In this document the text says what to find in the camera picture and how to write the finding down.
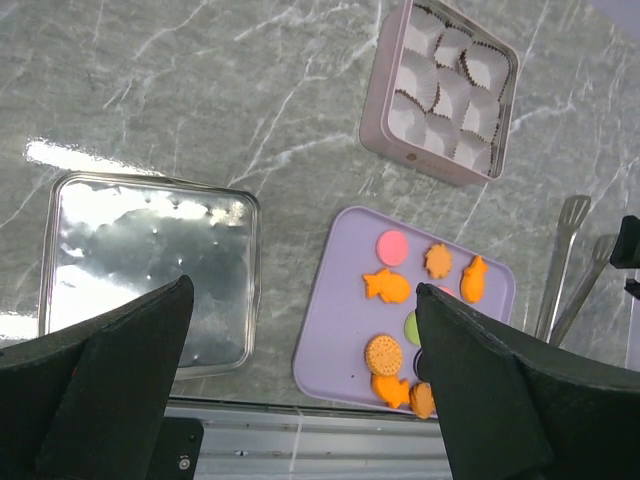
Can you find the black sandwich cookie centre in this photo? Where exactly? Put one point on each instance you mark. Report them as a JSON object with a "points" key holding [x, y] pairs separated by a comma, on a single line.
{"points": [[419, 362]]}

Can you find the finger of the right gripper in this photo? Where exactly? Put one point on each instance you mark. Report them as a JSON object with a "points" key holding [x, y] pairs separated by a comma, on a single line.
{"points": [[625, 254]]}

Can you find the orange pineapple cookie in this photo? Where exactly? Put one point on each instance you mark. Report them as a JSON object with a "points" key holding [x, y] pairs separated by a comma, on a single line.
{"points": [[473, 282]]}

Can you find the green round cookie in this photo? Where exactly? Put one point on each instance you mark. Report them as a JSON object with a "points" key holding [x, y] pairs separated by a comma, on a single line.
{"points": [[411, 329]]}

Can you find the pink round cookie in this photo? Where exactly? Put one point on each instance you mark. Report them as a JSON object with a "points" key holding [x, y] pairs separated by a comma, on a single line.
{"points": [[392, 248], [446, 290]]}

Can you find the pink cookie tin box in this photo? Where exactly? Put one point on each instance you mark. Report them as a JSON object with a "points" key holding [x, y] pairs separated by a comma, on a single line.
{"points": [[441, 95]]}

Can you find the aluminium rail frame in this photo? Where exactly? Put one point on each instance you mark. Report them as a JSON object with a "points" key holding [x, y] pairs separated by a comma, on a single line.
{"points": [[254, 441]]}

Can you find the lilac plastic tray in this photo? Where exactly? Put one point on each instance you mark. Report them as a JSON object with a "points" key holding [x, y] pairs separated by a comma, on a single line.
{"points": [[329, 362]]}

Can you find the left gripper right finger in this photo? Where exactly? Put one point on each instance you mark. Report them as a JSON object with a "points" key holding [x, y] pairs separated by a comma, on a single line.
{"points": [[514, 407]]}

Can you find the metal tongs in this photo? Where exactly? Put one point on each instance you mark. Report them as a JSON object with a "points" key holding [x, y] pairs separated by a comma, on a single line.
{"points": [[552, 327]]}

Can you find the orange fish cookie bottom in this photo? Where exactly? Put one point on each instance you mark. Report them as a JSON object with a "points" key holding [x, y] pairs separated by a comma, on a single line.
{"points": [[394, 392]]}

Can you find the orange fish cookie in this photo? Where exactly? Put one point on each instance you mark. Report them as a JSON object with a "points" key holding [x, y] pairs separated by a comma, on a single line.
{"points": [[389, 286], [394, 392]]}

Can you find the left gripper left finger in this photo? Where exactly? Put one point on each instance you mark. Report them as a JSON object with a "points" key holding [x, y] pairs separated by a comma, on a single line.
{"points": [[88, 401]]}

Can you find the orange round waffle cookie left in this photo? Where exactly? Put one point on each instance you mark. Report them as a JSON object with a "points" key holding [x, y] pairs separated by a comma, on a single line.
{"points": [[384, 356]]}

